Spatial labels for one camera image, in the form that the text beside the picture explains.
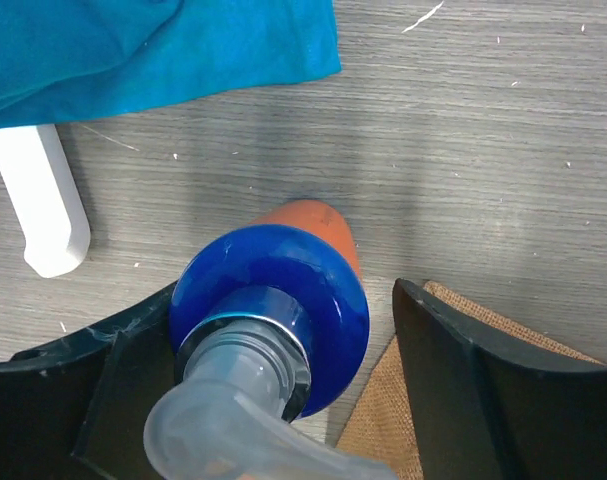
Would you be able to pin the white metal clothes rack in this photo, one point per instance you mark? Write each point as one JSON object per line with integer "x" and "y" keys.
{"x": 42, "y": 190}

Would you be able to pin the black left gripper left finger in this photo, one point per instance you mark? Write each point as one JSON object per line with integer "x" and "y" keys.
{"x": 75, "y": 407}

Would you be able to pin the blue pump bottle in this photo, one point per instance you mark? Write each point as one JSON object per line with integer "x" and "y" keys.
{"x": 268, "y": 323}

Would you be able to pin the teal t-shirt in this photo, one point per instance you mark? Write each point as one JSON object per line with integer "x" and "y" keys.
{"x": 68, "y": 61}

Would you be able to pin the burlap canvas bag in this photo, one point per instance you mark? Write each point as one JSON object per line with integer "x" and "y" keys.
{"x": 380, "y": 426}

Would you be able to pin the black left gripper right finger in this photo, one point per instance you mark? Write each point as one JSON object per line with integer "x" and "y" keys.
{"x": 486, "y": 405}

